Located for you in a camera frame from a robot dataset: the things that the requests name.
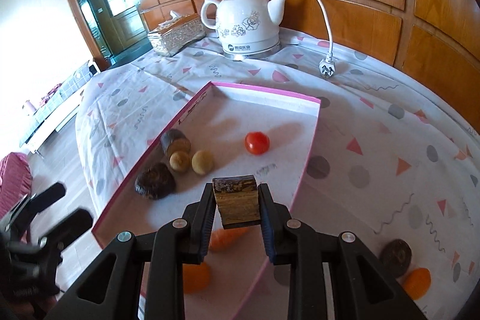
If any large orange fruit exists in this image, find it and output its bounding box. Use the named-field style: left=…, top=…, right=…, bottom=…
left=182, top=262, right=212, bottom=294

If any orange carrot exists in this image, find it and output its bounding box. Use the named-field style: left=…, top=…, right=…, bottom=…
left=209, top=227, right=249, bottom=253

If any dark brown lumpy fruit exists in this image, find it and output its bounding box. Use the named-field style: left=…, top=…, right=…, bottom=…
left=134, top=163, right=176, bottom=200

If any yellow-green round fruit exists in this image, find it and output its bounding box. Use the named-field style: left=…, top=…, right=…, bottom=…
left=169, top=150, right=191, bottom=173
left=191, top=149, right=214, bottom=175

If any dark brown cut block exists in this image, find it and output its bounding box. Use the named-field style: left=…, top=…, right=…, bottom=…
left=212, top=175, right=260, bottom=230

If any red tomato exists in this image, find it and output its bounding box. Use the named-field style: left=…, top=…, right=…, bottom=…
left=244, top=132, right=270, bottom=155

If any dark purple cylinder piece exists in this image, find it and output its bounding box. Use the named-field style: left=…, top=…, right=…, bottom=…
left=160, top=128, right=191, bottom=157

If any small orange fruit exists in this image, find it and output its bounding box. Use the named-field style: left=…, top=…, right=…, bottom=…
left=402, top=268, right=432, bottom=301

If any pink striped cushion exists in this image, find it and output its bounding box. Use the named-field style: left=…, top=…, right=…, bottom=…
left=0, top=153, right=32, bottom=217

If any patterned white tablecloth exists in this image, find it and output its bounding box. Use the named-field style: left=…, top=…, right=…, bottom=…
left=76, top=30, right=479, bottom=319

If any white low bench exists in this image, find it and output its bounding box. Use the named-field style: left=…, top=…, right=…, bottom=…
left=19, top=60, right=100, bottom=154

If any pink-rimmed cardboard tray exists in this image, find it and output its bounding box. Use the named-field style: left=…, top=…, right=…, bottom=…
left=93, top=82, right=320, bottom=319

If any silver ornate tissue box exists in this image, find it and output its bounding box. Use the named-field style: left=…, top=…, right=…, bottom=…
left=147, top=10, right=206, bottom=57

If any white ceramic electric kettle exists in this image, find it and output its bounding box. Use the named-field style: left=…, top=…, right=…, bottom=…
left=200, top=0, right=286, bottom=59

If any wooden door with glass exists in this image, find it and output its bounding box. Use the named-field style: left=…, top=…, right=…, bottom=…
left=67, top=0, right=151, bottom=71

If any white kettle power cord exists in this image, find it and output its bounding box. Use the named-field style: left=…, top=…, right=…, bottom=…
left=258, top=0, right=336, bottom=79

